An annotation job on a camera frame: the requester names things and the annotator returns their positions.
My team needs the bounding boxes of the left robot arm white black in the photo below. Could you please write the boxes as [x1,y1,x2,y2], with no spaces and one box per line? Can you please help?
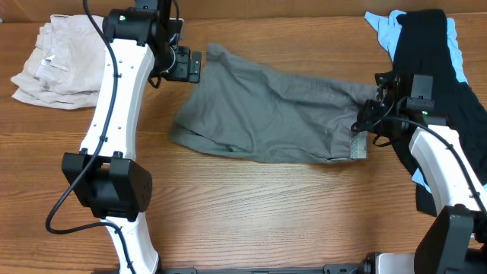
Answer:
[62,0,202,273]

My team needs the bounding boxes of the grey shorts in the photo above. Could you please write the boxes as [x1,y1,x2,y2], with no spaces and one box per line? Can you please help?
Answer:
[170,43,377,164]

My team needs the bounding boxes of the folded beige shorts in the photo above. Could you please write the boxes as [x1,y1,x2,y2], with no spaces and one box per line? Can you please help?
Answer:
[11,14,105,110]

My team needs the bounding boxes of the black garment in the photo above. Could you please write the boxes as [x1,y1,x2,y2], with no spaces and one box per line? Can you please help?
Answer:
[374,8,487,218]

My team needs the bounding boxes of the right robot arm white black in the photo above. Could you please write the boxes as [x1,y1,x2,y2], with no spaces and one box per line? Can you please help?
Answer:
[351,74,486,274]

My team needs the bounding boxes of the light blue garment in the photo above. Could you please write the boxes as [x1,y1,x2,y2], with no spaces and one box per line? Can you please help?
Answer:
[364,9,487,195]

